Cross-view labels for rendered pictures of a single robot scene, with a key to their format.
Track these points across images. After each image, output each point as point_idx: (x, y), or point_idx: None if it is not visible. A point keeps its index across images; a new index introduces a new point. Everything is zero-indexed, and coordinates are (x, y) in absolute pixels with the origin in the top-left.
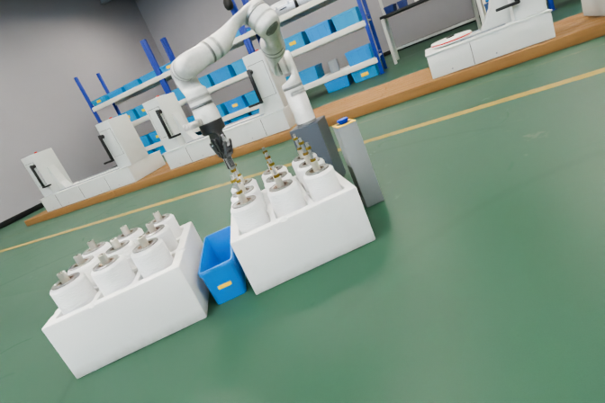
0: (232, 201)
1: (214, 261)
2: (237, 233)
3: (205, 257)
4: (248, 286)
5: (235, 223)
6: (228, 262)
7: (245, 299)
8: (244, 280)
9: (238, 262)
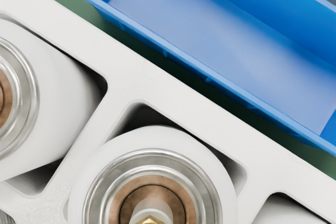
0: (159, 129)
1: (322, 43)
2: (29, 20)
3: None
4: (113, 33)
5: (142, 84)
6: None
7: None
8: (134, 37)
9: (159, 47)
